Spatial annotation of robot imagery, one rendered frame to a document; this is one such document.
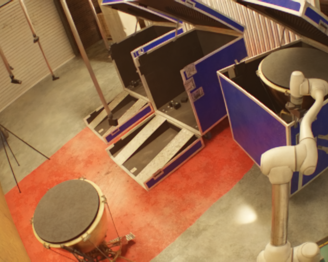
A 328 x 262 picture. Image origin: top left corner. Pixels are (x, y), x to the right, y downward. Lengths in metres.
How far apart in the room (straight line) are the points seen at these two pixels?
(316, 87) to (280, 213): 0.80
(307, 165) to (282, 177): 0.15
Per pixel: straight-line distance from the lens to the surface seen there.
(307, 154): 1.48
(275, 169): 1.47
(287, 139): 2.09
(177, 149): 3.35
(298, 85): 1.86
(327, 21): 2.01
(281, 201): 1.54
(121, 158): 3.73
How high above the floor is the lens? 2.22
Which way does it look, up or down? 35 degrees down
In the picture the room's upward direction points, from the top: 20 degrees counter-clockwise
